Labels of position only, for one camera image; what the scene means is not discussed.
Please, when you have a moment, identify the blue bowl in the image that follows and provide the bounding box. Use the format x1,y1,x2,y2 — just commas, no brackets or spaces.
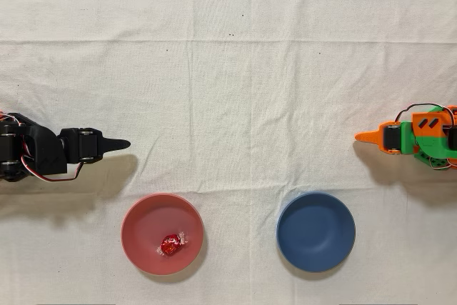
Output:
276,191,357,273

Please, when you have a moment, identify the red bowl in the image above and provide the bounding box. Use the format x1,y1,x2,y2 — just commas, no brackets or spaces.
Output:
120,192,205,276

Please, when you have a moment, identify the red white black gripper cable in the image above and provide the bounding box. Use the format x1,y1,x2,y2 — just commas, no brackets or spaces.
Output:
20,133,85,182

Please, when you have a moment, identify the red candy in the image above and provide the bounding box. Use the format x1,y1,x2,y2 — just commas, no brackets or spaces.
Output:
156,230,189,258

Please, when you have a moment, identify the thin cable on orange arm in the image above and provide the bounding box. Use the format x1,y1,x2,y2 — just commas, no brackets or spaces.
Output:
394,103,455,124

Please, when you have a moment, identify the white tablecloth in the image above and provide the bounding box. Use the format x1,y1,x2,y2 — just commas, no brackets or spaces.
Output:
0,0,457,305

